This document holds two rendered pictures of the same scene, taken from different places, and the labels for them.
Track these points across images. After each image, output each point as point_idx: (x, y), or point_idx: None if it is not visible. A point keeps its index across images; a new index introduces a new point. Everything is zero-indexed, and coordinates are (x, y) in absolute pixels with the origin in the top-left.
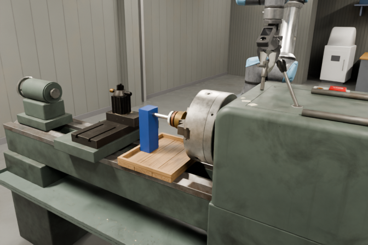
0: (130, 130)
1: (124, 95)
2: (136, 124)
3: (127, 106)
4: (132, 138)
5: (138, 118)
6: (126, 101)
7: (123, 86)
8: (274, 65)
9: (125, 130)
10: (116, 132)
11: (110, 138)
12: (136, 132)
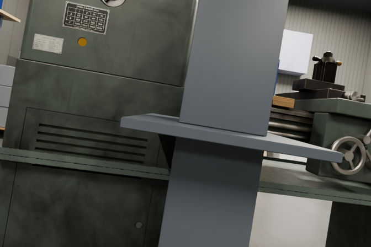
0: (298, 97)
1: (318, 62)
2: (293, 87)
3: (318, 74)
4: (296, 106)
5: (297, 82)
6: (318, 69)
7: (326, 53)
8: None
9: (295, 95)
10: (288, 93)
11: (283, 96)
12: (302, 100)
